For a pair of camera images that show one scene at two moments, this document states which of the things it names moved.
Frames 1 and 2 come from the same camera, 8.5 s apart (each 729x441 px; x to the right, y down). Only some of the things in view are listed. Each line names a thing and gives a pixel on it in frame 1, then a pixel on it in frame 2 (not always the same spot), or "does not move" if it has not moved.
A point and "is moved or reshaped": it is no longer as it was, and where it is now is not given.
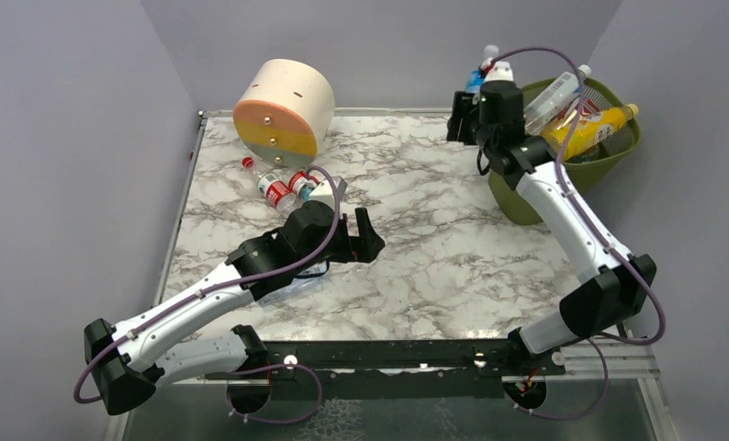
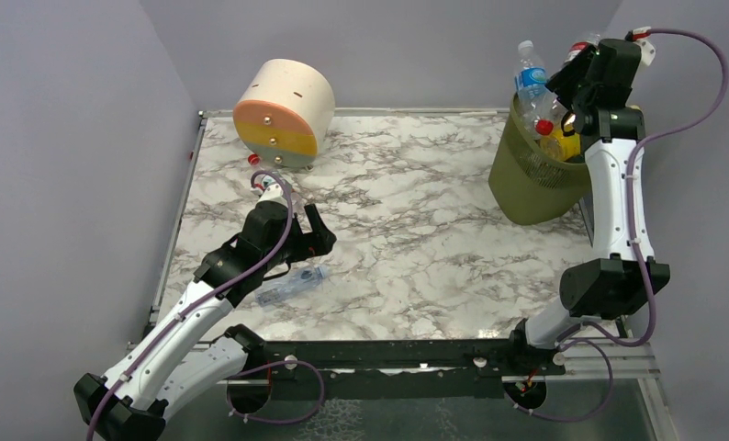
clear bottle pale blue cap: [308, 278] does not move
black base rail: [390, 369] does not move
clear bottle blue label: [477, 76] -> [536, 100]
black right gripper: [462, 121] -> [571, 75]
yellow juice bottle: [588, 131] is moved or reshaped
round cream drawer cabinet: [285, 112] does not move
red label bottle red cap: [302, 185] -> [554, 107]
